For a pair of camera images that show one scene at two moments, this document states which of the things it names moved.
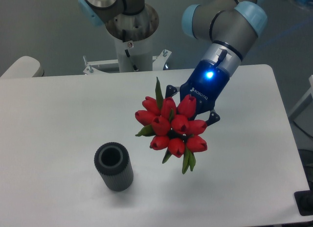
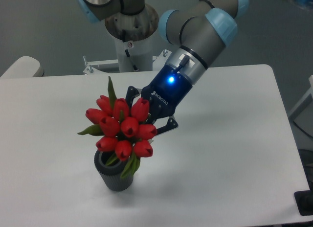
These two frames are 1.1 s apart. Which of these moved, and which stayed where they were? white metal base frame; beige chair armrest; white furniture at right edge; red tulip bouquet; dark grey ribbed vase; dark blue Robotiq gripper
Moved: dark blue Robotiq gripper; red tulip bouquet
Stayed: white metal base frame; white furniture at right edge; dark grey ribbed vase; beige chair armrest
